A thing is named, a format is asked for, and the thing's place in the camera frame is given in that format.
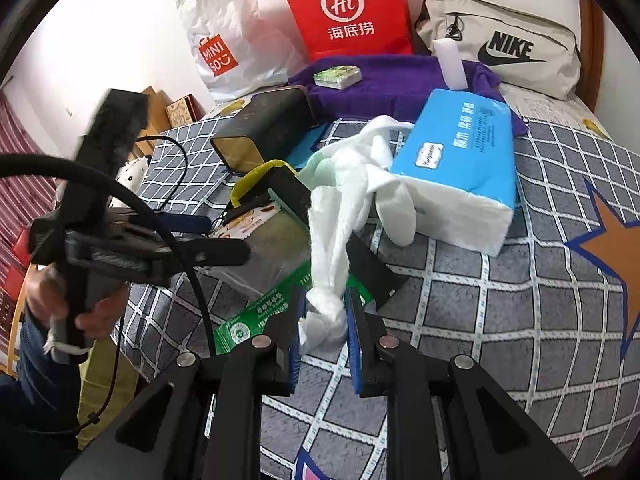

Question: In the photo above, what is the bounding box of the white printed sheet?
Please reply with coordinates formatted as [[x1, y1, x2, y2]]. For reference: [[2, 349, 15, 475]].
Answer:
[[497, 82, 615, 142]]

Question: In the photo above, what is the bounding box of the printed snack packet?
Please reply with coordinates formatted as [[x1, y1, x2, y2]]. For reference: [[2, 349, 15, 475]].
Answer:
[[207, 204, 281, 241]]

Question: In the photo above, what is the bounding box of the blue tissue pack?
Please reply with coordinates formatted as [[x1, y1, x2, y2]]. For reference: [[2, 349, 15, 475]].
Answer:
[[370, 88, 518, 257]]

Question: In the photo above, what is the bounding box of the beige backpack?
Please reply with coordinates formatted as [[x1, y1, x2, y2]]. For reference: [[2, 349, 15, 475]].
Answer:
[[412, 0, 583, 102]]

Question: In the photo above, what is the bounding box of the mint green washcloth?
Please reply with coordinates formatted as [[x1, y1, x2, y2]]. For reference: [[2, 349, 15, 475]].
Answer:
[[300, 152, 371, 192]]

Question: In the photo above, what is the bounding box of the person's left hand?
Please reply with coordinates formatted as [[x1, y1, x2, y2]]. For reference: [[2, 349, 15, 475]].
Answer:
[[22, 264, 128, 346]]

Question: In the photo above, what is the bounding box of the white plastic bag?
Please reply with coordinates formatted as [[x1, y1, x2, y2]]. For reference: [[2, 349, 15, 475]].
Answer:
[[175, 0, 308, 103]]

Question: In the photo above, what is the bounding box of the yellow mesh pouch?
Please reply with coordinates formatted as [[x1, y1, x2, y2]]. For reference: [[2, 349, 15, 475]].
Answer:
[[229, 159, 313, 226]]

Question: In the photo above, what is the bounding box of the blue cloth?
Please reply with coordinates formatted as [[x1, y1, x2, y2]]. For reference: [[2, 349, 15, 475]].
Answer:
[[287, 122, 331, 171]]

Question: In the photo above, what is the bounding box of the thin black cable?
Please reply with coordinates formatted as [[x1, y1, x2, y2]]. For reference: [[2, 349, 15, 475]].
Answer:
[[132, 134, 190, 213]]

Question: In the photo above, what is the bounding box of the wooden headboard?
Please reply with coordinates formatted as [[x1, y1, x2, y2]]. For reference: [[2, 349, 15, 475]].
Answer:
[[577, 0, 606, 111]]

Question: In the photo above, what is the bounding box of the clear plastic bag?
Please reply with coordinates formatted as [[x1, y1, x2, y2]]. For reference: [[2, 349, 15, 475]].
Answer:
[[200, 210, 313, 306]]

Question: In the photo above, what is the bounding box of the white dotted plush toy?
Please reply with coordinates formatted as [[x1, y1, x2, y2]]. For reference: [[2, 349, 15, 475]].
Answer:
[[107, 155, 148, 208]]

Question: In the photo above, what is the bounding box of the yellow-green cloth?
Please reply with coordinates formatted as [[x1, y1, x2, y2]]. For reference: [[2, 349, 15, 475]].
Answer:
[[77, 305, 146, 451]]

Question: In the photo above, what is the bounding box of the person's left forearm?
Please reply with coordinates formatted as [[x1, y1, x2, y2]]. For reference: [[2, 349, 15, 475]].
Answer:
[[0, 310, 83, 461]]

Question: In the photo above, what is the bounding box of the small green tissue pack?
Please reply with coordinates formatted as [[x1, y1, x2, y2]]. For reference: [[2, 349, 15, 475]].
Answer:
[[313, 66, 362, 90]]

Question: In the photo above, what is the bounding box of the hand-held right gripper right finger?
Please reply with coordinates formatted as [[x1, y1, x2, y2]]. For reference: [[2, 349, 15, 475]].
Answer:
[[344, 287, 583, 480]]

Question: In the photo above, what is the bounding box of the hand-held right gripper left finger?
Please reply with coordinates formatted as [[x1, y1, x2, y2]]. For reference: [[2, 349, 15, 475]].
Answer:
[[62, 287, 307, 480]]

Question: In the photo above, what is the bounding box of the dark box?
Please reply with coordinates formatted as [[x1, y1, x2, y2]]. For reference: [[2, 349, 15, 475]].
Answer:
[[210, 86, 316, 173]]

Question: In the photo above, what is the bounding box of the red striped cloth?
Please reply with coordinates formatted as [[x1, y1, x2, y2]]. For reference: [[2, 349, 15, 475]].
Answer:
[[0, 85, 66, 321]]

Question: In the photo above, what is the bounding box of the green packet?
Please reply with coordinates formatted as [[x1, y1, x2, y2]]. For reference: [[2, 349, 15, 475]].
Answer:
[[212, 260, 381, 361]]

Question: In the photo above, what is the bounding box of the patterned wooden box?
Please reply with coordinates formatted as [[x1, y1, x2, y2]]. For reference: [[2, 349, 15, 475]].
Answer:
[[165, 96, 201, 128]]

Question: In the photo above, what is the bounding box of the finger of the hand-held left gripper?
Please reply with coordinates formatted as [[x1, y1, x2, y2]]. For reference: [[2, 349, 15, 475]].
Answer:
[[160, 214, 212, 235], [167, 239, 251, 270]]

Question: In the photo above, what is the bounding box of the red shopping bag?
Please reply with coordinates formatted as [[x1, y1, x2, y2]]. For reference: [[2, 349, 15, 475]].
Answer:
[[276, 0, 415, 63]]

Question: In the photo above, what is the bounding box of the wooden stand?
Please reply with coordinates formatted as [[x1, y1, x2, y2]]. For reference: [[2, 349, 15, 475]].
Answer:
[[135, 86, 171, 153]]

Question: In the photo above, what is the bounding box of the purple towel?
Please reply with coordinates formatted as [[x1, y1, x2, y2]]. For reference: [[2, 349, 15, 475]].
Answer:
[[287, 54, 531, 136]]

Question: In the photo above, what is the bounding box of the white cloth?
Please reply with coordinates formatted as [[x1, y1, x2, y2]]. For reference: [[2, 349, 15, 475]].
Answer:
[[330, 115, 418, 248], [298, 182, 373, 358]]

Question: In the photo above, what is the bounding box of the white sponge block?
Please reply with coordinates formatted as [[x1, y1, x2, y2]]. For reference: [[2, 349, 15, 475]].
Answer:
[[432, 37, 473, 92]]

